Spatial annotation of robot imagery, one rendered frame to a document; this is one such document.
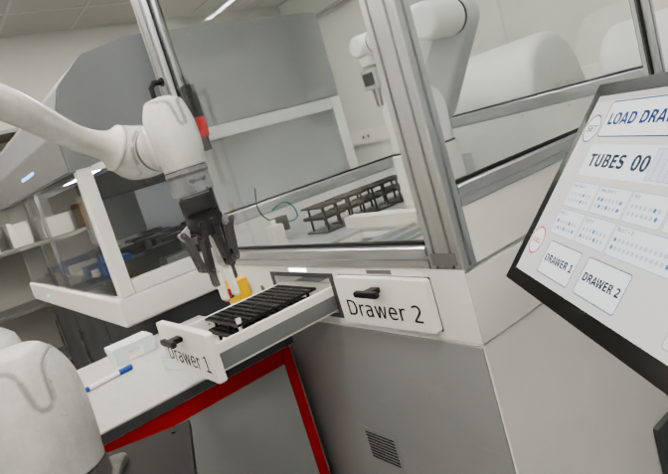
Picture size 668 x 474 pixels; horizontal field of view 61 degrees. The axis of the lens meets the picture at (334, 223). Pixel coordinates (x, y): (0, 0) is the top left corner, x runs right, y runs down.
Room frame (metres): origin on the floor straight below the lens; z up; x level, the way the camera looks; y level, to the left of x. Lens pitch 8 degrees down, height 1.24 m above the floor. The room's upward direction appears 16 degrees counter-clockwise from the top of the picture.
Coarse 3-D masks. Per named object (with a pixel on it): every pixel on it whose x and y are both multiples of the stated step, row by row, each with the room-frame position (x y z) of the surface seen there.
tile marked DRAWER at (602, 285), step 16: (592, 256) 0.63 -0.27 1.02; (592, 272) 0.61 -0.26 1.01; (608, 272) 0.58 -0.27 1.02; (624, 272) 0.56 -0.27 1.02; (576, 288) 0.63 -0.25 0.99; (592, 288) 0.60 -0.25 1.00; (608, 288) 0.57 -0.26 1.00; (624, 288) 0.54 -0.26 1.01; (592, 304) 0.58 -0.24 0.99; (608, 304) 0.56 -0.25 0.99
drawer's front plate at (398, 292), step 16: (336, 288) 1.28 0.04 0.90; (352, 288) 1.23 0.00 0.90; (384, 288) 1.14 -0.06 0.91; (400, 288) 1.10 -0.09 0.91; (416, 288) 1.06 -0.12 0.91; (352, 304) 1.24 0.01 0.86; (368, 304) 1.20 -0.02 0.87; (384, 304) 1.15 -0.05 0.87; (400, 304) 1.11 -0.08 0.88; (416, 304) 1.07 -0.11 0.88; (432, 304) 1.05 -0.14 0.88; (352, 320) 1.26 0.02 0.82; (368, 320) 1.21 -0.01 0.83; (384, 320) 1.16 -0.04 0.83; (400, 320) 1.12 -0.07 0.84; (432, 320) 1.05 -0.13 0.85
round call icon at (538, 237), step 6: (540, 228) 0.79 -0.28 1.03; (546, 228) 0.78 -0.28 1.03; (534, 234) 0.80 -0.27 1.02; (540, 234) 0.79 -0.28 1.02; (546, 234) 0.77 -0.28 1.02; (534, 240) 0.79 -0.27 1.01; (540, 240) 0.78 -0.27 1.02; (528, 246) 0.80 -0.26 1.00; (534, 246) 0.78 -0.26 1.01; (540, 246) 0.77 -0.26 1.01; (534, 252) 0.78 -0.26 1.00
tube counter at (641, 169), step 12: (636, 156) 0.64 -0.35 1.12; (648, 156) 0.62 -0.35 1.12; (660, 156) 0.60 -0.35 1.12; (636, 168) 0.63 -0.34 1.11; (648, 168) 0.61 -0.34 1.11; (660, 168) 0.59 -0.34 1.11; (624, 180) 0.64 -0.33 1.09; (636, 180) 0.62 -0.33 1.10; (648, 180) 0.60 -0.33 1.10; (660, 180) 0.58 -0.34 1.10
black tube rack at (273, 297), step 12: (276, 288) 1.45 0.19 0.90; (288, 288) 1.41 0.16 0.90; (300, 288) 1.39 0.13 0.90; (312, 288) 1.34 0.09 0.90; (252, 300) 1.41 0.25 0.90; (264, 300) 1.36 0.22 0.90; (276, 300) 1.33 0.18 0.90; (288, 300) 1.30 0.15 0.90; (300, 300) 1.38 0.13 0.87; (228, 312) 1.35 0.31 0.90; (240, 312) 1.32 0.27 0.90; (252, 312) 1.29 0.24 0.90; (264, 312) 1.26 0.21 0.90; (276, 312) 1.29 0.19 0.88; (216, 324) 1.36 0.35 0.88; (252, 324) 1.30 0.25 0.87; (228, 336) 1.27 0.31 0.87
